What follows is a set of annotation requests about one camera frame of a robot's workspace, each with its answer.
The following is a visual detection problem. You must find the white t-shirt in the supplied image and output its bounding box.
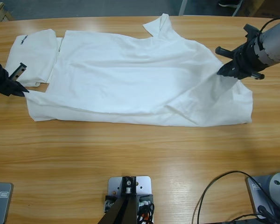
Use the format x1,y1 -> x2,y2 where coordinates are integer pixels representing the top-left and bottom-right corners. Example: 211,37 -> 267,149
6,28 -> 63,88
25,13 -> 254,128

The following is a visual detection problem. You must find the orange cable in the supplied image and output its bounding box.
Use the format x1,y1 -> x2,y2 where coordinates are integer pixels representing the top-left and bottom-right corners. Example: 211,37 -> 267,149
140,207 -> 154,222

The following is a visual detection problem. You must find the grey base plate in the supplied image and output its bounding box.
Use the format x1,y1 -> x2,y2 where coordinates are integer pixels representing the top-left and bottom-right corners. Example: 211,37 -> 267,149
245,175 -> 280,220
0,182 -> 14,224

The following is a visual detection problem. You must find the white metal table leg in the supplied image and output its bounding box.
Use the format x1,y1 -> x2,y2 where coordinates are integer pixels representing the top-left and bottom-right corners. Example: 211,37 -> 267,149
178,0 -> 189,16
232,0 -> 247,17

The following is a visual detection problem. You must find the folded white T-shirt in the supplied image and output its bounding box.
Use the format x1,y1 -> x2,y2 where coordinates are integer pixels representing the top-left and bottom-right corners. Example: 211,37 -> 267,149
6,28 -> 63,88

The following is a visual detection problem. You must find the long looped black cable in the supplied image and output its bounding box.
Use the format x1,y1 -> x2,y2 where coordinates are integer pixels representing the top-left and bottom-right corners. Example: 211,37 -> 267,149
192,171 -> 275,224

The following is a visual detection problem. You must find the brown cardboard box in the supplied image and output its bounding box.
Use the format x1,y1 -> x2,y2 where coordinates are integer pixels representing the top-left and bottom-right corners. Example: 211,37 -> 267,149
237,0 -> 280,19

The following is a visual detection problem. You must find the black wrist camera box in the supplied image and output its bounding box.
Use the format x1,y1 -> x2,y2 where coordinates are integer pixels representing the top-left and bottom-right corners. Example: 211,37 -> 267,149
243,23 -> 260,42

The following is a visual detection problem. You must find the black shoe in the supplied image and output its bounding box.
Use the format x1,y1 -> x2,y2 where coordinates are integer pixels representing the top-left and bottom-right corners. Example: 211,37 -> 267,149
218,0 -> 243,9

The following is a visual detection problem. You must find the white block with dark post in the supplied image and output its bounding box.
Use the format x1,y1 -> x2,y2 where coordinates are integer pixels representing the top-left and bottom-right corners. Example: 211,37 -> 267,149
98,176 -> 154,224

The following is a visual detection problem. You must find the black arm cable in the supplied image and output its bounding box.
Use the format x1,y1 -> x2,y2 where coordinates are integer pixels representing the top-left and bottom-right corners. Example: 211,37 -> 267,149
259,13 -> 280,33

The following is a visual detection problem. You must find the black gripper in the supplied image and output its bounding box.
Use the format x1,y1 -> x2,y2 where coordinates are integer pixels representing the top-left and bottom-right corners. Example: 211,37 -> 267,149
0,59 -> 30,98
215,36 -> 266,81

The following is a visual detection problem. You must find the black base plug cable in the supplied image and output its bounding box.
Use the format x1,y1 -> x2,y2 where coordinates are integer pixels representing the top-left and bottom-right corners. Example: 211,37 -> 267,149
224,205 -> 280,224

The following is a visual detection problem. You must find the wooden pallet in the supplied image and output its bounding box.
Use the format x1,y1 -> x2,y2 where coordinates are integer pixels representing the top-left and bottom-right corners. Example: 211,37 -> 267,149
0,2 -> 14,23

